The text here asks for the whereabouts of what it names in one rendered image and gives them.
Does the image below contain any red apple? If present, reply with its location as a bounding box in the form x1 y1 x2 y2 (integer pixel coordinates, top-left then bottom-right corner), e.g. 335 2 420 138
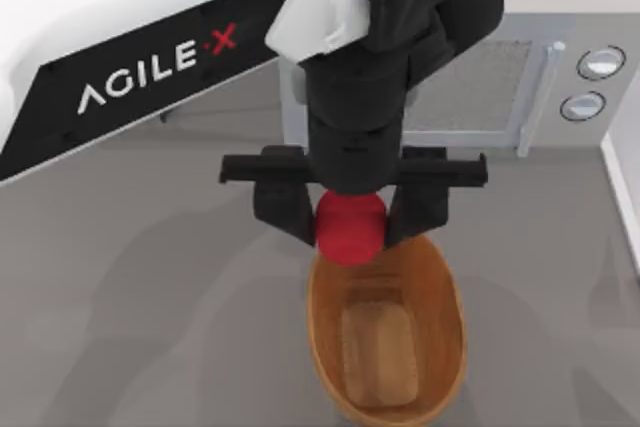
313 190 389 269

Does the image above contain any pale microwave door handle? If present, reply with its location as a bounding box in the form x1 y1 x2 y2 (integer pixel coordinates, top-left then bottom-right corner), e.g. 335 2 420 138
516 41 567 159

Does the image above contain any white sink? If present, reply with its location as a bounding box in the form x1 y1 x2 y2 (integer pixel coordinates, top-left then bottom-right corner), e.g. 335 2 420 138
599 133 640 279

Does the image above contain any brown wooden basket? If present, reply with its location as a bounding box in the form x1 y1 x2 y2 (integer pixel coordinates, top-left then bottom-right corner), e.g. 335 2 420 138
305 235 469 425

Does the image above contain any small round microwave knob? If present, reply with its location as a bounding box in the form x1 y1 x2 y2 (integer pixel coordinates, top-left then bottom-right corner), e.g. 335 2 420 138
559 90 608 124

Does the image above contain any microwave door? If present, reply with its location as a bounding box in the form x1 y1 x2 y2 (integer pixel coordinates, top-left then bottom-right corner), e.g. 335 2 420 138
278 29 547 149

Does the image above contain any pale microwave oven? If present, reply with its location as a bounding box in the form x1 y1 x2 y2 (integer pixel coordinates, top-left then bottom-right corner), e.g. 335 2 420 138
278 10 640 159

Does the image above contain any large round microwave knob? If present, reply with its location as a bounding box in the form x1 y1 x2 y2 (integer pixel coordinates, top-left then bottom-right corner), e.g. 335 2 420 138
576 45 628 81

